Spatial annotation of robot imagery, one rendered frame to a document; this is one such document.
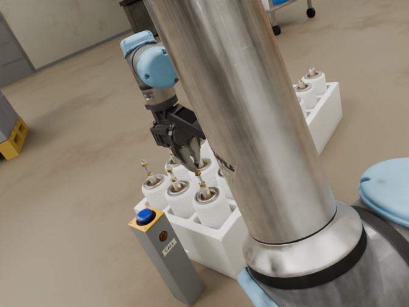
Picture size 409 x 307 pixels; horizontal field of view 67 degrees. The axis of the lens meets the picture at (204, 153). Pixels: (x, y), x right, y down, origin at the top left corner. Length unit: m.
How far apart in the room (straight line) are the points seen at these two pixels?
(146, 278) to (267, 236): 0.87
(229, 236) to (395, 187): 0.58
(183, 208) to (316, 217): 0.70
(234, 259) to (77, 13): 9.02
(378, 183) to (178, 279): 0.64
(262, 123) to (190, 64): 0.07
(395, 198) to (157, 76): 0.41
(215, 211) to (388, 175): 0.56
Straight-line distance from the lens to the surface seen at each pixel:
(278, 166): 0.25
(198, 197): 0.88
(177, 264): 0.88
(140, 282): 1.13
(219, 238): 0.85
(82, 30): 9.58
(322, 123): 1.34
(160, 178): 1.04
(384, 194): 0.36
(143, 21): 6.54
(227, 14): 0.23
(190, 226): 0.92
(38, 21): 9.51
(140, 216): 0.79
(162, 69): 0.58
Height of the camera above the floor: 0.77
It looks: 29 degrees down
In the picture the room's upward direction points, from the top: 22 degrees counter-clockwise
